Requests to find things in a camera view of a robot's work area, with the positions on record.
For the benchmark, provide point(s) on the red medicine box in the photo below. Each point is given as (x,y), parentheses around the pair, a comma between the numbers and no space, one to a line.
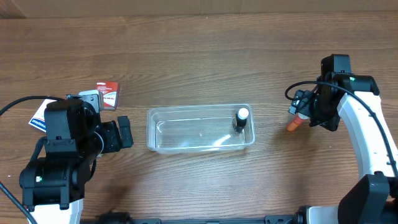
(110,91)

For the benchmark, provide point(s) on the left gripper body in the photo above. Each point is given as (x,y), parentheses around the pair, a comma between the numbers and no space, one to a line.
(106,140)

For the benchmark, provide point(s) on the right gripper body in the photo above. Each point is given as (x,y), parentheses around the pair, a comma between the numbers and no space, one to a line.
(307,104)

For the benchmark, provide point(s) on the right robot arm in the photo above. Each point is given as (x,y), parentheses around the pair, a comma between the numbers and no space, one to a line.
(340,95)

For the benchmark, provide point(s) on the black bottle white cap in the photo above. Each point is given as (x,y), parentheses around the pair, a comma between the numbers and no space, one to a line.
(240,119)

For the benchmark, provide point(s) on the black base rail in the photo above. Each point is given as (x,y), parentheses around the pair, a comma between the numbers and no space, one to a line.
(125,218)

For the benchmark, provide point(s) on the white Hansaplast box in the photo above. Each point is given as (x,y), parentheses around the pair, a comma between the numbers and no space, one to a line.
(38,120)

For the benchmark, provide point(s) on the orange bottle white cap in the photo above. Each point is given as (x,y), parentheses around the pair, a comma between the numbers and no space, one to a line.
(296,122)

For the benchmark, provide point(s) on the clear plastic container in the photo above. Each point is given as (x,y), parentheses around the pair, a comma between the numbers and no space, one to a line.
(199,128)

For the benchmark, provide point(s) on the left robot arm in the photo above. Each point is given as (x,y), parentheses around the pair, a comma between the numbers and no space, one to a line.
(53,182)

